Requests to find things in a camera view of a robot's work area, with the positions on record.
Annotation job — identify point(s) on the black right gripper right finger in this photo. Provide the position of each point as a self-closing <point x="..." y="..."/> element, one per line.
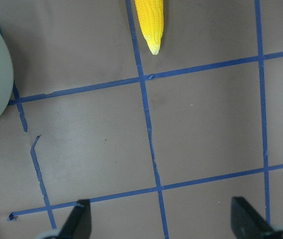
<point x="247" y="223"/>

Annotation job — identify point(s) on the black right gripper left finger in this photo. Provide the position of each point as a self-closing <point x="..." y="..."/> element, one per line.
<point x="79" y="223"/>

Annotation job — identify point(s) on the yellow corn cob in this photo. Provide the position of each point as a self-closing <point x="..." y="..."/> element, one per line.
<point x="151" y="20"/>

